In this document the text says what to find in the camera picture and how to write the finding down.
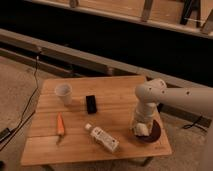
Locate black cable right floor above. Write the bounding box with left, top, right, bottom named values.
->
left=182, top=115, right=209, bottom=130

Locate orange carrot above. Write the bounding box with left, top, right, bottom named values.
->
left=56, top=113, right=65, bottom=144

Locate white plastic bottle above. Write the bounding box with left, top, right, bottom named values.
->
left=85, top=123, right=119, bottom=153

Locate wooden table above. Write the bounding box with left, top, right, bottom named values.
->
left=21, top=76, right=172, bottom=166

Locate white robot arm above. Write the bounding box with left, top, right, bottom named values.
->
left=131, top=79, right=213, bottom=136

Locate white sponge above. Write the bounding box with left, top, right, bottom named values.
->
left=133, top=123, right=149, bottom=136

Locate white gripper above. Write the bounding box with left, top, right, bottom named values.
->
left=132, top=102, right=156, bottom=125

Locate black rectangular box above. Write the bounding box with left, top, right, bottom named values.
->
left=86, top=95, right=97, bottom=114

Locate black cable on floor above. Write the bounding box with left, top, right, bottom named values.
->
left=0, top=54, right=41, bottom=151

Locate dark brown bowl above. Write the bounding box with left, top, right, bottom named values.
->
left=130, top=120, right=161, bottom=143

